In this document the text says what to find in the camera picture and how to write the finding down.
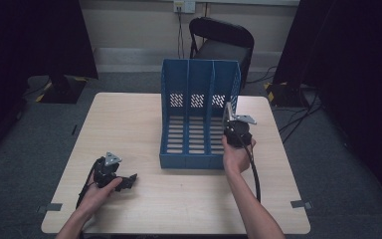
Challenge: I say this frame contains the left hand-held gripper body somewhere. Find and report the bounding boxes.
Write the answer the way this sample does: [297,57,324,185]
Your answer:
[93,151,123,189]

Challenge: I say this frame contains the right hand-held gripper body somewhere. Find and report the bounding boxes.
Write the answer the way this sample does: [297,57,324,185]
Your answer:
[223,114,258,149]

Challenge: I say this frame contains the blue file rack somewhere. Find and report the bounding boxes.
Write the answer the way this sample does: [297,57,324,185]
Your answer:
[159,58,243,170]

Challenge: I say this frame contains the person's right hand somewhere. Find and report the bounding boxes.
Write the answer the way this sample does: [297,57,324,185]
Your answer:
[221,133,258,175]

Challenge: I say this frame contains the person's left hand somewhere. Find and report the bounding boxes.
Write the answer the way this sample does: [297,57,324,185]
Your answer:
[75,177,124,217]

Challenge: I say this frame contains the black stand base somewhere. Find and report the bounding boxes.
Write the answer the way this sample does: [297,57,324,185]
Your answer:
[264,81,310,109]
[39,75,88,105]

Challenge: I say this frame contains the grey tape strip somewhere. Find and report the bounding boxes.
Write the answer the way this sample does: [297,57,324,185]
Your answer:
[289,199,314,210]
[36,202,64,214]

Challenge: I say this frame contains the black folding chair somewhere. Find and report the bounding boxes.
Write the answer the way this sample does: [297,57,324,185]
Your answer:
[188,16,256,90]

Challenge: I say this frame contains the dark curtain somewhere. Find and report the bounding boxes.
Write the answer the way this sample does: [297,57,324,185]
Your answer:
[273,0,382,214]

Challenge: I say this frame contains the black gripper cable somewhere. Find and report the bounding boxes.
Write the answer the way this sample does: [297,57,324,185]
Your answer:
[238,130,263,204]
[75,159,101,209]

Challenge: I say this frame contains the black floor cables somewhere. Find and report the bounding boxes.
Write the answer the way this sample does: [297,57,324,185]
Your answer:
[278,89,323,144]

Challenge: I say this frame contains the black wall cable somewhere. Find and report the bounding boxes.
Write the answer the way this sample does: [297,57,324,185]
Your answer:
[176,5,186,60]

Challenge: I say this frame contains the white wall socket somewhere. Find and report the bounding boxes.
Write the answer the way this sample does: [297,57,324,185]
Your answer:
[173,0,197,15]

